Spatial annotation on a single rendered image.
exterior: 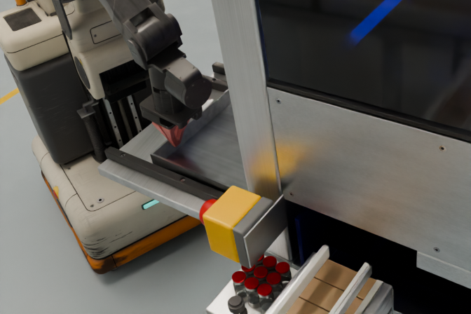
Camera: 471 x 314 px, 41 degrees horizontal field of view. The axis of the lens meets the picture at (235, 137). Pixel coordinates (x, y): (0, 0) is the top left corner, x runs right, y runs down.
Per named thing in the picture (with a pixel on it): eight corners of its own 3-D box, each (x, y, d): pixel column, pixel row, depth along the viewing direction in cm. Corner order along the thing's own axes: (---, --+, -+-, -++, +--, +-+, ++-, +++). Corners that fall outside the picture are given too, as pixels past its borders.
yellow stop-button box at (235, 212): (279, 235, 90) (273, 199, 85) (249, 270, 85) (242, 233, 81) (237, 218, 94) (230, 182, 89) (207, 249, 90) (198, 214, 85)
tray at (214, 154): (382, 141, 115) (382, 127, 113) (305, 233, 100) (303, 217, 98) (237, 97, 134) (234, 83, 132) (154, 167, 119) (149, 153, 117)
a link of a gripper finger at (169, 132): (174, 160, 118) (168, 121, 112) (146, 145, 121) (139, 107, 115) (197, 139, 122) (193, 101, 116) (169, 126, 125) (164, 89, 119)
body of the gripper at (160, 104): (181, 132, 111) (176, 99, 106) (139, 112, 116) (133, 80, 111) (204, 113, 115) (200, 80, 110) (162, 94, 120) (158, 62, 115)
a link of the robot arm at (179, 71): (165, 8, 105) (123, 36, 102) (206, 36, 98) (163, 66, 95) (183, 61, 114) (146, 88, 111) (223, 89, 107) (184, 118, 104)
